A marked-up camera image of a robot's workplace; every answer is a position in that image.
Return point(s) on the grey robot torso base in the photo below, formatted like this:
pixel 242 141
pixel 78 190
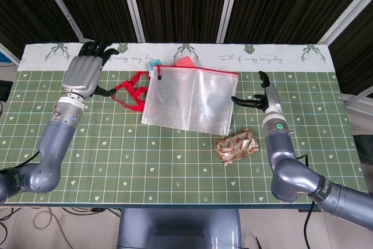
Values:
pixel 177 228

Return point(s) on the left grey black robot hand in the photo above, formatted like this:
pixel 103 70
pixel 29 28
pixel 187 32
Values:
pixel 81 74

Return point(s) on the dark grey chair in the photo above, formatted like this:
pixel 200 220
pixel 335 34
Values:
pixel 361 126

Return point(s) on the green grid tablecloth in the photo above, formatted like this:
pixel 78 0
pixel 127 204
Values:
pixel 175 167

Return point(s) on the gold foil snack packet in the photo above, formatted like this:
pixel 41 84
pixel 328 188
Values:
pixel 237 147

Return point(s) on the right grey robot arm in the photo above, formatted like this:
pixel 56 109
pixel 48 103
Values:
pixel 291 173

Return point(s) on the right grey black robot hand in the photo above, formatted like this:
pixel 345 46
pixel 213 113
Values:
pixel 272 100

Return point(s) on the white partition post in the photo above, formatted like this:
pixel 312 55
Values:
pixel 228 4
pixel 61 7
pixel 132 7
pixel 346 15

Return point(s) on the blue cookie box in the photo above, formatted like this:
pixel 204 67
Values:
pixel 153 63

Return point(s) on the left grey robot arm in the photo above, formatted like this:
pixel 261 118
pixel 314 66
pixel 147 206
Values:
pixel 55 144

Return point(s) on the red foam cube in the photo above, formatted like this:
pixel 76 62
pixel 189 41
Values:
pixel 185 61

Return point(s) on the clear zipper pouch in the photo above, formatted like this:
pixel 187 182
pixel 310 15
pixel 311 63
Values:
pixel 186 100

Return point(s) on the black box device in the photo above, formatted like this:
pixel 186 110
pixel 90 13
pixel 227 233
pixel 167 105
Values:
pixel 5 90

